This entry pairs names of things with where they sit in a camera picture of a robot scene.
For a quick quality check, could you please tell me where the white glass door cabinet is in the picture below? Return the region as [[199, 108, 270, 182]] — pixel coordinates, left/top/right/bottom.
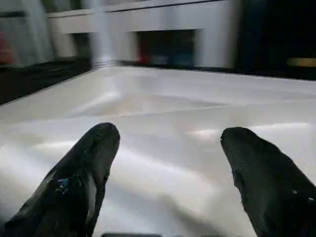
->
[[48, 0, 237, 70]]

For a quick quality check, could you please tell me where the red bottle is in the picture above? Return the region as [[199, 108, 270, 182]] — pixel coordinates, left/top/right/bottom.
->
[[139, 41, 151, 64]]

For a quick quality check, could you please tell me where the white plastic table top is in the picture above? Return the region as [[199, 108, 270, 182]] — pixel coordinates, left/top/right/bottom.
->
[[0, 65, 316, 237]]

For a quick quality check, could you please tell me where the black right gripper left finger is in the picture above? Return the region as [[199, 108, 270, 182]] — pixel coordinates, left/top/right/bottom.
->
[[4, 122, 121, 237]]

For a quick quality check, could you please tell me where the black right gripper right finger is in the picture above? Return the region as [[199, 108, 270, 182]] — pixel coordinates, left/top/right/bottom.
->
[[220, 126, 316, 237]]

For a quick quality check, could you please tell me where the grey curtain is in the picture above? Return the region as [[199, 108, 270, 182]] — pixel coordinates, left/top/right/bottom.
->
[[14, 0, 54, 65]]

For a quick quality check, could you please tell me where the yellow label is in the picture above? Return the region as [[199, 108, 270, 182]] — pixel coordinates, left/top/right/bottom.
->
[[286, 58, 316, 67]]

